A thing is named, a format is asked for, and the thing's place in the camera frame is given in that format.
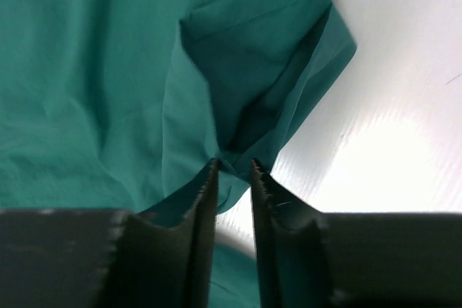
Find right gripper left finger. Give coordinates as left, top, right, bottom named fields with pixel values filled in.
left=1, top=159, right=219, bottom=307

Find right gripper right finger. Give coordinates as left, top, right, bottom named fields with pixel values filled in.
left=251, top=161, right=461, bottom=307

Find teal green shorts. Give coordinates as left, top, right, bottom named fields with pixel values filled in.
left=1, top=0, right=356, bottom=307

